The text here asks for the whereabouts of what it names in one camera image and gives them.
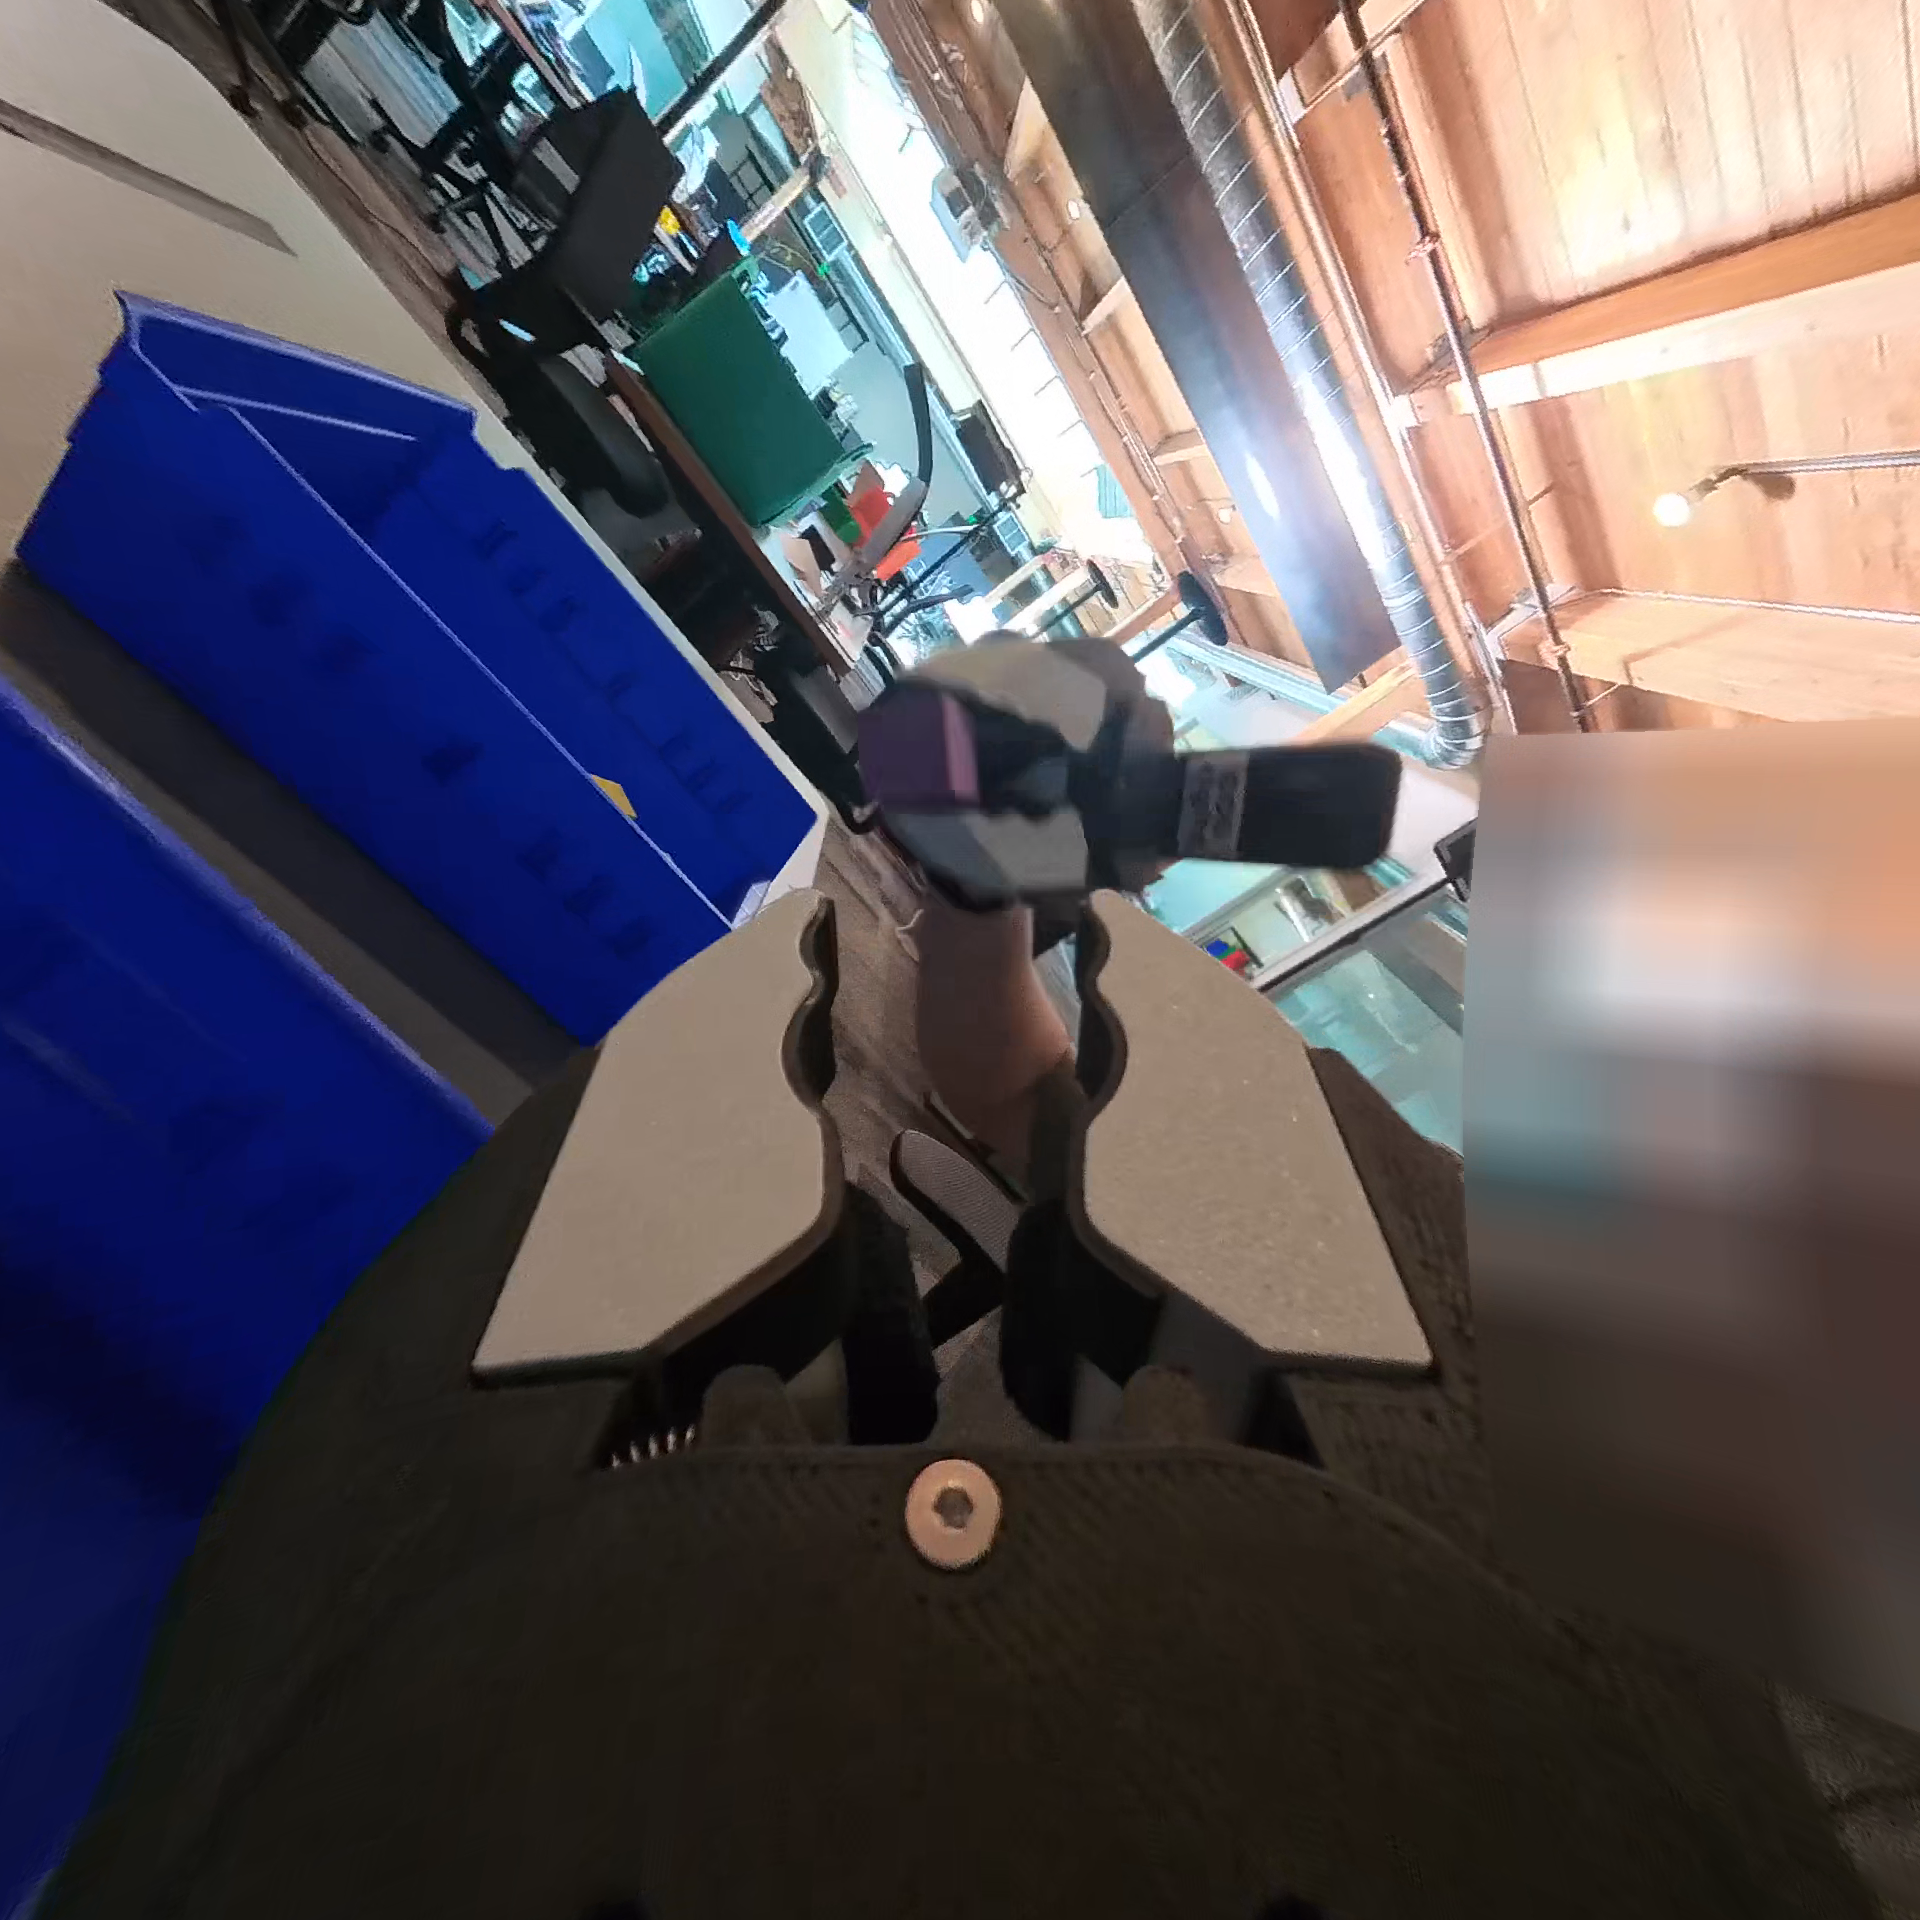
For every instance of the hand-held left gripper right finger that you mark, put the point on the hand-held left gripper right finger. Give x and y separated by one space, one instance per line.
1244 1198

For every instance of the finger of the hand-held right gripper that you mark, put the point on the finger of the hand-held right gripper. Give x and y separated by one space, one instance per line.
1038 690
990 857

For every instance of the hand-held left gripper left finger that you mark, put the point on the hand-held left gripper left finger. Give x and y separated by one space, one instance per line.
673 1198

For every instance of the purple wooden cube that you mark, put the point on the purple wooden cube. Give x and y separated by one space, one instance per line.
915 748

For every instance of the blue plastic bin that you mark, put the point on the blue plastic bin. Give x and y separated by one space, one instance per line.
153 1123
376 632

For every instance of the black hanging monitor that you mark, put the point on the black hanging monitor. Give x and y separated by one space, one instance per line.
1455 862

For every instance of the yellow wooden cube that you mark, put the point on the yellow wooden cube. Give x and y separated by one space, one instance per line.
614 795

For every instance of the green container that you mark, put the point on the green container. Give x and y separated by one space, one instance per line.
737 395

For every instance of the ceiling spot lamp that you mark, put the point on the ceiling spot lamp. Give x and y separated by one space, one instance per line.
1669 506

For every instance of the black office chair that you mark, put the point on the black office chair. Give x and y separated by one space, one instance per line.
585 255

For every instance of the person's grey clothing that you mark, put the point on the person's grey clothing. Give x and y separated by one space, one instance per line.
1860 1800

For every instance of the spiral metal duct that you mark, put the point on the spiral metal duct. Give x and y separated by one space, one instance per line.
1441 690

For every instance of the black ceiling duct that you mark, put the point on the black ceiling duct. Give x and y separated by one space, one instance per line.
1201 345

